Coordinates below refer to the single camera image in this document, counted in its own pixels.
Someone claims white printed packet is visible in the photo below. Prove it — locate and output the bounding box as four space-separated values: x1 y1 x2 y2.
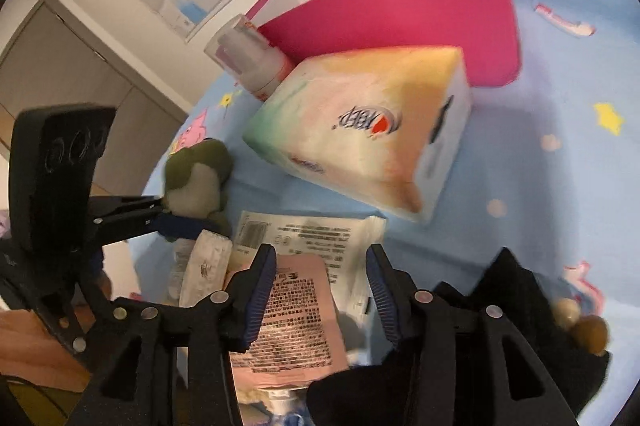
232 209 389 357

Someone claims small beige plush toy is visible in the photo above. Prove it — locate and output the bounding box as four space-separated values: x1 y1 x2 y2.
552 298 610 355

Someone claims pink printed packet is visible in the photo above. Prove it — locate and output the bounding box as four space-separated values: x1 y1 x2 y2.
222 253 352 390

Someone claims green plush toy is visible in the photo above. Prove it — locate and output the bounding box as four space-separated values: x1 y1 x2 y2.
164 138 236 238

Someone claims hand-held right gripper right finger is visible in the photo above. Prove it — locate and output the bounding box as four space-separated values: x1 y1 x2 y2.
365 243 576 426

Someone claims rainbow tissue pack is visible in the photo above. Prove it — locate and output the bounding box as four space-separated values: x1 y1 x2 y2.
242 46 474 225

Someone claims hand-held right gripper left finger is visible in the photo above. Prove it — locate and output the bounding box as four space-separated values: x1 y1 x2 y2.
70 243 278 426

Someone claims pink storage box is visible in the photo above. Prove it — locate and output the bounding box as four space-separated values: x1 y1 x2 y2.
245 0 524 90

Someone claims white bottle with pink cap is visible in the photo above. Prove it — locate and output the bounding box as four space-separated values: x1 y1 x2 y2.
203 13 297 103

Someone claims black plush toy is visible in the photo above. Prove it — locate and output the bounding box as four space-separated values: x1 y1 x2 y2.
305 248 612 426

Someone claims small white sachet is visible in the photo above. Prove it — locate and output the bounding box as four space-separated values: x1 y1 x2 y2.
177 229 234 308

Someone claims grey wardrobe door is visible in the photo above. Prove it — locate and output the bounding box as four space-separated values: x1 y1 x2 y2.
0 0 194 198

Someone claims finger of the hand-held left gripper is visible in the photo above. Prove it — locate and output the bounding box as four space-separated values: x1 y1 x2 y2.
93 206 215 248
89 194 167 215

